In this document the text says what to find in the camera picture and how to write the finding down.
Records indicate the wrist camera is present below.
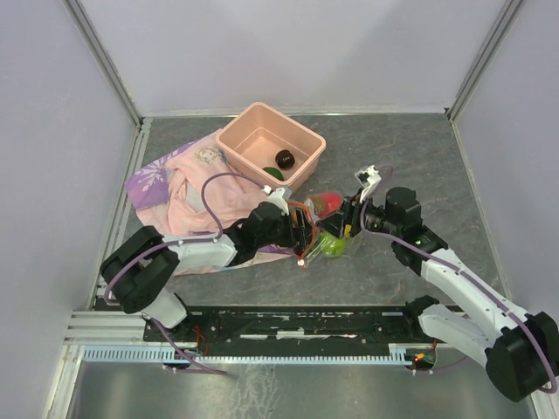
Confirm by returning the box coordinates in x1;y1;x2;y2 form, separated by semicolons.
266;188;292;216
355;165;383;203

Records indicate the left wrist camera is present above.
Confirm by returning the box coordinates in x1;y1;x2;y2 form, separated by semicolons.
266;188;292;216

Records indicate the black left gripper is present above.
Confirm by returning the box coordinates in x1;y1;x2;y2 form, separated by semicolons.
256;207;321;249

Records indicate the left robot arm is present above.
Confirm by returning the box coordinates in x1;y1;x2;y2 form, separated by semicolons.
100;202;317;340

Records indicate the dark green fake vegetable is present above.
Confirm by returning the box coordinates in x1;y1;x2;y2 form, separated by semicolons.
263;167;284;182

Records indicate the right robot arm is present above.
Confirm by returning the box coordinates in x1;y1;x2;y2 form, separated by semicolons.
319;187;558;402

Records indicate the dark purple fake eggplant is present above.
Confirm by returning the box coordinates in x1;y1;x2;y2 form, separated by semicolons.
275;149;296;171

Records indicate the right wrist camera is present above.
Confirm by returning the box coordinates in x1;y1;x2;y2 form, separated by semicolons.
355;165;383;203

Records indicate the clear zip top bag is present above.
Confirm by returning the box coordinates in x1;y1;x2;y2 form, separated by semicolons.
298;192;362;269

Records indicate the pink purple printed cloth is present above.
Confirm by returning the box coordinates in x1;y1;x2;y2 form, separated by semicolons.
125;135;289;276

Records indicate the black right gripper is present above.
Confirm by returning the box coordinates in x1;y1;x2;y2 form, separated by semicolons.
314;188;399;241

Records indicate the pink plastic tub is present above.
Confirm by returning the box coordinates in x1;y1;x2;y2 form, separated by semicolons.
216;102;327;192

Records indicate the red fake tomato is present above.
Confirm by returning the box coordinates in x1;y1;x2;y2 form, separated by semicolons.
322;192;343;212

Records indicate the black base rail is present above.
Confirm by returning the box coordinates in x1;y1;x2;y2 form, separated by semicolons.
143;306;433;355

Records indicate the brown fake bread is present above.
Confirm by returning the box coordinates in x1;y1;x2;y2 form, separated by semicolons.
310;196;328;218

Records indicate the green fake apple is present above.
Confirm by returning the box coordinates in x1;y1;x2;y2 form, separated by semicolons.
318;231;346;258

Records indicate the light blue cable duct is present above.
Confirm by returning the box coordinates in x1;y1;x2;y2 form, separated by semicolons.
82;345;412;367

